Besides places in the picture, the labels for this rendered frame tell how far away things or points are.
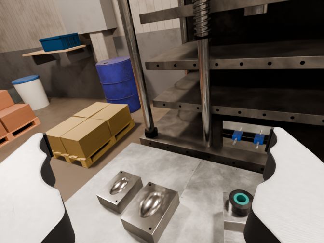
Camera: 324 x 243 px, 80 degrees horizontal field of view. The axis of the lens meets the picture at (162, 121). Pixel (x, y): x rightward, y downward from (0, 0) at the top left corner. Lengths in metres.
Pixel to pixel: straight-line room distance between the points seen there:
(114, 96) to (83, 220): 2.82
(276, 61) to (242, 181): 0.54
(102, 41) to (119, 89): 0.96
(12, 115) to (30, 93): 1.25
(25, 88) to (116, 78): 2.57
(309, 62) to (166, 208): 0.80
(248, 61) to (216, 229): 0.71
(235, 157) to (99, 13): 3.31
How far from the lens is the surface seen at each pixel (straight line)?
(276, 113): 1.07
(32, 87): 5.44
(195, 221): 0.86
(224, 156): 1.15
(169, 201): 0.84
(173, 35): 3.52
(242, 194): 0.76
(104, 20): 3.83
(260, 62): 0.99
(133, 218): 0.82
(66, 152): 2.86
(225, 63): 1.02
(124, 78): 3.51
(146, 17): 1.20
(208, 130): 1.15
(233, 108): 1.09
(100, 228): 0.94
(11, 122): 4.33
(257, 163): 1.13
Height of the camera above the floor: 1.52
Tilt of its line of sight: 28 degrees down
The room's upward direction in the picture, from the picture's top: 10 degrees counter-clockwise
